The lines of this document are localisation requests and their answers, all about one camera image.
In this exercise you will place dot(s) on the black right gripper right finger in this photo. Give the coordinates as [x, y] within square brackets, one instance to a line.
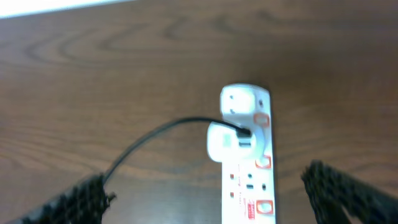
[335, 195]

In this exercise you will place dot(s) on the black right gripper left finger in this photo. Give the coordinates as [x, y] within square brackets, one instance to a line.
[83, 203]

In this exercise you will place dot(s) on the white USB charger adapter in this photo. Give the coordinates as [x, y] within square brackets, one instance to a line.
[225, 144]

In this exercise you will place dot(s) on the white power strip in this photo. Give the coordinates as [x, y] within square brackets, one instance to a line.
[248, 186]

